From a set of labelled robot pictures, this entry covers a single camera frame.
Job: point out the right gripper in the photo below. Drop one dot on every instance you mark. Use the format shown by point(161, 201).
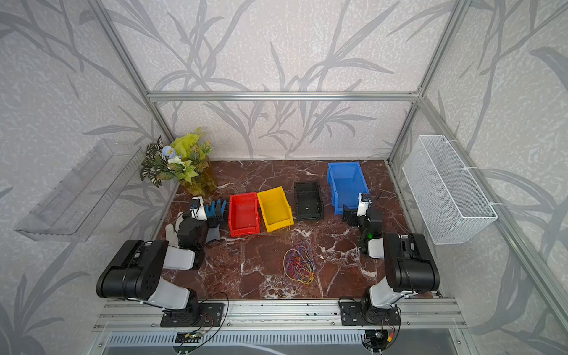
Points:
point(377, 209)

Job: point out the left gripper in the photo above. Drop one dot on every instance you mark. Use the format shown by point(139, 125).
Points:
point(186, 217)

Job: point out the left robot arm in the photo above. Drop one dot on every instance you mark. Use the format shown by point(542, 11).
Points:
point(135, 274)

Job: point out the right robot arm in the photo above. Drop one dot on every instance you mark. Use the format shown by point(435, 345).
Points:
point(409, 268)

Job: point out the white knit work glove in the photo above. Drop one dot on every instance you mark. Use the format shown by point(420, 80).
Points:
point(170, 233)

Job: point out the blue grey work glove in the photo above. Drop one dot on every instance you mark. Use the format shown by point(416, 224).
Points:
point(216, 216)

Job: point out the red plastic bin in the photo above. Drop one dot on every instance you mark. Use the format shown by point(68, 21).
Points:
point(243, 215)

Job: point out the blue plastic bin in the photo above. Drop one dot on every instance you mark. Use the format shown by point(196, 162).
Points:
point(346, 181)

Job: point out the black plastic bin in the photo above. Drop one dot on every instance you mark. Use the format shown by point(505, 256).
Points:
point(308, 201)

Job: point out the artificial plant in vase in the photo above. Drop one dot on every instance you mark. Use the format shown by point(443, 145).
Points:
point(185, 160)

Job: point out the yellow plastic bin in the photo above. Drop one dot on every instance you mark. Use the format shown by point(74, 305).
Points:
point(275, 208)

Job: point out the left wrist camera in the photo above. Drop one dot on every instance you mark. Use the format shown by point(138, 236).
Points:
point(197, 209)

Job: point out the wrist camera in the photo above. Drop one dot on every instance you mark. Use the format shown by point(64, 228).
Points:
point(364, 202)
point(197, 209)

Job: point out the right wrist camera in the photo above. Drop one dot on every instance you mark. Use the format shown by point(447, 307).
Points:
point(364, 202)

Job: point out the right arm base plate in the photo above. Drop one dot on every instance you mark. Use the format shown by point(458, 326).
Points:
point(357, 313)

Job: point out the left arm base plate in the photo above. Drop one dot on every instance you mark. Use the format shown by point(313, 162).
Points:
point(206, 314)

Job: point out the white wire mesh basket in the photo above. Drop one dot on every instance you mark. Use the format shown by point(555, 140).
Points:
point(452, 205)

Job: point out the aluminium front rail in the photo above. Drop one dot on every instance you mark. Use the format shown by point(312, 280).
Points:
point(264, 315)

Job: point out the clear plastic wall shelf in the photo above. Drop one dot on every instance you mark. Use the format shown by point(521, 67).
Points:
point(74, 208)

